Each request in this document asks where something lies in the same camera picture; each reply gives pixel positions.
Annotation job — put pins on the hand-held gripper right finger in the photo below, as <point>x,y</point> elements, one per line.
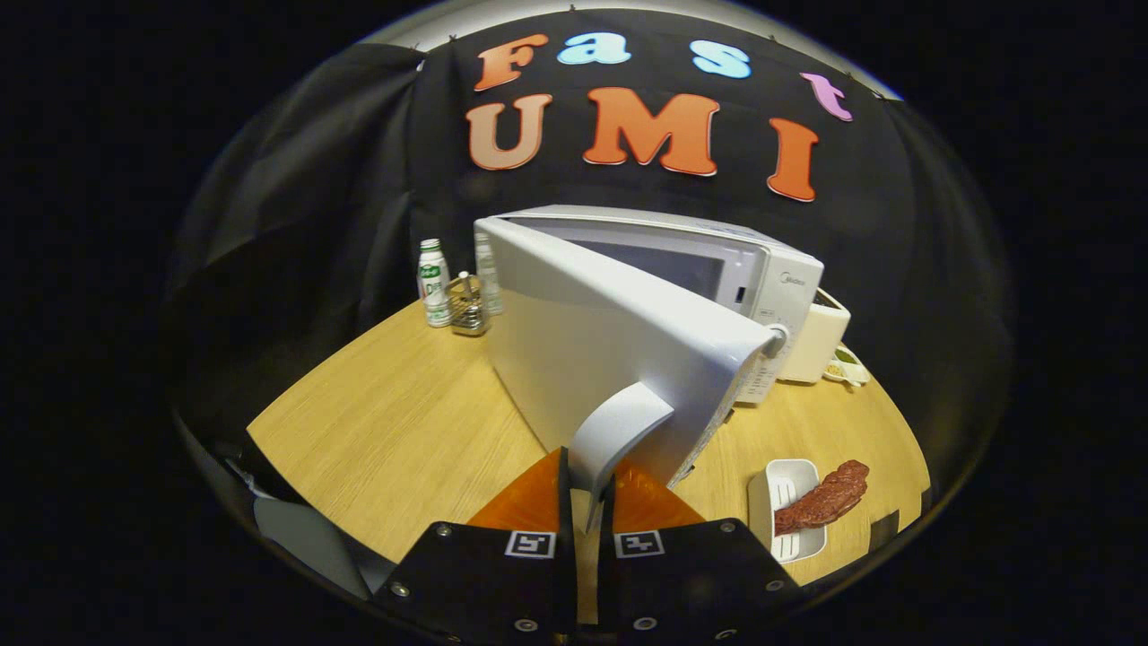
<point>700,574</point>

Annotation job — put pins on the small divided bean dish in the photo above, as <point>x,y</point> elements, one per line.
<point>847,368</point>

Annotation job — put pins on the white ribbed tray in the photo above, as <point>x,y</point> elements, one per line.
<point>762,502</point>

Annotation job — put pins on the red meat steak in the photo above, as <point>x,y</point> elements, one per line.
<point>825,498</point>

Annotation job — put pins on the white bottle green label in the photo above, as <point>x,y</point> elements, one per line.
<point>434,287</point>

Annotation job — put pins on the clear plastic bottle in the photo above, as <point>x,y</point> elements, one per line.
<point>491,287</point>

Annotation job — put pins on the white microwave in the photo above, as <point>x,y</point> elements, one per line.
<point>610,332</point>

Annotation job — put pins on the grey cloth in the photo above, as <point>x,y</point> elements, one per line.
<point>314,543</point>

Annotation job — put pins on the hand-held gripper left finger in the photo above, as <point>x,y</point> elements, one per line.
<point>484,583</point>

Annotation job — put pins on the cream toaster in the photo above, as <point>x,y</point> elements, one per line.
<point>812,341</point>

